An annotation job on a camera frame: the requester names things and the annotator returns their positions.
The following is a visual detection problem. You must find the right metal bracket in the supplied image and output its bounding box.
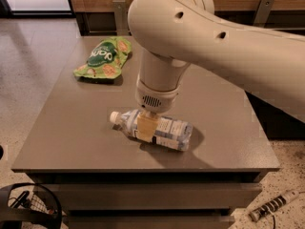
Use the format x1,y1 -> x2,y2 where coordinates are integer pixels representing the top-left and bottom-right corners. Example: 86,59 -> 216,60
253,0 -> 275,28

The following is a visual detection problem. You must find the white power strip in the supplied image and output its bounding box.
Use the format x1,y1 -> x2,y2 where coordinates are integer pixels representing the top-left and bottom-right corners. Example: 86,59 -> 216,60
249,190 -> 299,222

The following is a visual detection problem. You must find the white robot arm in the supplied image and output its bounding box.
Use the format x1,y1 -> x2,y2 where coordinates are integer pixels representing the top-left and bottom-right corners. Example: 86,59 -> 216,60
128,0 -> 305,139

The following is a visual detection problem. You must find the metal bracket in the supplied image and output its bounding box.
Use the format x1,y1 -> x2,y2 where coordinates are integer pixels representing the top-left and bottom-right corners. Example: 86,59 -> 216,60
253,0 -> 275,28
112,0 -> 130,36

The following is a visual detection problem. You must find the green snack bag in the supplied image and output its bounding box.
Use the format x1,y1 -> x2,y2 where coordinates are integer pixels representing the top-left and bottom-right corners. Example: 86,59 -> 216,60
73,36 -> 132,79

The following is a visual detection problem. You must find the left metal bracket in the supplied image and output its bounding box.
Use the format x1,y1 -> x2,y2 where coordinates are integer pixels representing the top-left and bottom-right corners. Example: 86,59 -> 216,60
112,0 -> 130,36

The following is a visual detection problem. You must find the blue plastic water bottle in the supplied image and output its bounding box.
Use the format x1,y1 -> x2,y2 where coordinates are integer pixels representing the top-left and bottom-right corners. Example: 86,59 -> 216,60
110,109 -> 193,152

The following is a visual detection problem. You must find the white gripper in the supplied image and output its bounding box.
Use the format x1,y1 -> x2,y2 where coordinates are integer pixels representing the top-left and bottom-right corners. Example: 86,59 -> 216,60
135,75 -> 180,142

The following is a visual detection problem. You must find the grey drawer cabinet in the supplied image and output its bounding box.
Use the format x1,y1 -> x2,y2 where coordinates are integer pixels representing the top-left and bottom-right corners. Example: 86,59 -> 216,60
12,37 -> 279,229

